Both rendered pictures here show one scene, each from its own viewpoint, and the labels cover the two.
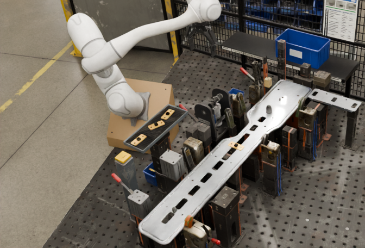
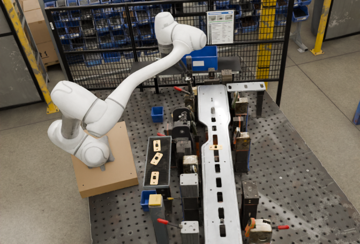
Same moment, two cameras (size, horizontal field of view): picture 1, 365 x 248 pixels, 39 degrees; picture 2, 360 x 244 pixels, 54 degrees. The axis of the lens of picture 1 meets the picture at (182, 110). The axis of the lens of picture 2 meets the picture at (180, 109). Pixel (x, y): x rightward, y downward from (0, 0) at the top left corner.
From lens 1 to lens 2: 1.30 m
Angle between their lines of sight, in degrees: 30
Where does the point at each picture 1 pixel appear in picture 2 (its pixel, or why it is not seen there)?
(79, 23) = (70, 91)
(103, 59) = (112, 117)
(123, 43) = (124, 96)
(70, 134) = not seen: outside the picture
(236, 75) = (140, 97)
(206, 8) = (198, 39)
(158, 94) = (115, 134)
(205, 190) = (228, 192)
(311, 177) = (256, 146)
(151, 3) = (14, 65)
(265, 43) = not seen: hidden behind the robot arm
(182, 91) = not seen: hidden behind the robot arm
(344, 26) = (224, 33)
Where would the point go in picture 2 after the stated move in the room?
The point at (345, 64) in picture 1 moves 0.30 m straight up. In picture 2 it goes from (231, 60) to (232, 27)
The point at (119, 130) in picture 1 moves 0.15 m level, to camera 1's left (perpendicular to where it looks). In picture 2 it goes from (90, 180) to (70, 193)
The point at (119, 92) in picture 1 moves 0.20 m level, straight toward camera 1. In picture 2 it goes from (94, 145) to (116, 160)
